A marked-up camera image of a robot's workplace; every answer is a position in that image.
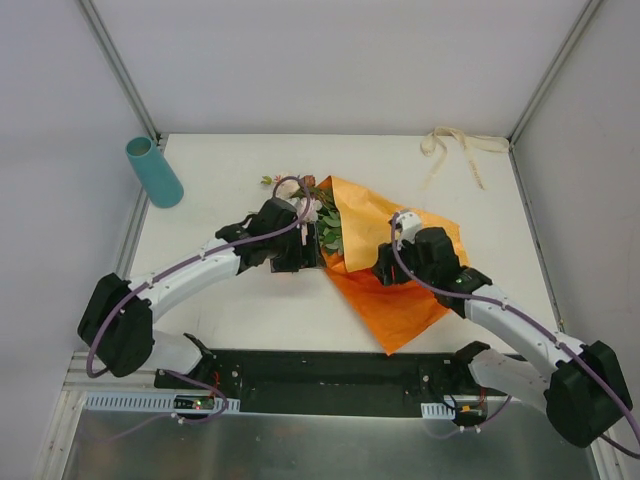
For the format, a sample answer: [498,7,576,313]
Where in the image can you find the right aluminium frame post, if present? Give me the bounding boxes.
[508,0,606,151]

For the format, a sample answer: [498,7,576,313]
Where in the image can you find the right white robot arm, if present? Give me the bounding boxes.
[373,212,639,448]

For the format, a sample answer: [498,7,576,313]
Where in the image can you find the cream ribbon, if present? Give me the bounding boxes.
[418,126,511,192]

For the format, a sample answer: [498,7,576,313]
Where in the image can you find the orange wrapping paper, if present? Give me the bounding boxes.
[319,176,450,355]

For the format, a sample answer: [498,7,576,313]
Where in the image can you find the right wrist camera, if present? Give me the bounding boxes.
[395,210,423,243]

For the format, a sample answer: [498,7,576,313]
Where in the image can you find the pink artificial flower bouquet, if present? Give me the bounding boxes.
[260,174,344,256]

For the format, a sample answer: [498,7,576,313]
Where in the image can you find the teal cylindrical vase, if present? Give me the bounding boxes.
[125,137,184,209]

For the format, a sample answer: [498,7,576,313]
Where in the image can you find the right white cable duct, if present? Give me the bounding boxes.
[420,403,456,421]

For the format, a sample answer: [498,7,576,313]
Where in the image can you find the left white cable duct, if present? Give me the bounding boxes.
[85,392,240,414]

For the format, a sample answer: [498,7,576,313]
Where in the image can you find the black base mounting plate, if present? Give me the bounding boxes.
[154,350,503,418]

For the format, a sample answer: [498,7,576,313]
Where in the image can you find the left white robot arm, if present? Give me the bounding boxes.
[77,198,325,389]

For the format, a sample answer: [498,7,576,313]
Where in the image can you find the white cable duct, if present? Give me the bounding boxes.
[85,392,240,414]
[420,403,456,421]

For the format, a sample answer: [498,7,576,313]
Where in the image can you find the aluminium front rail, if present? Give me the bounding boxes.
[62,352,155,392]

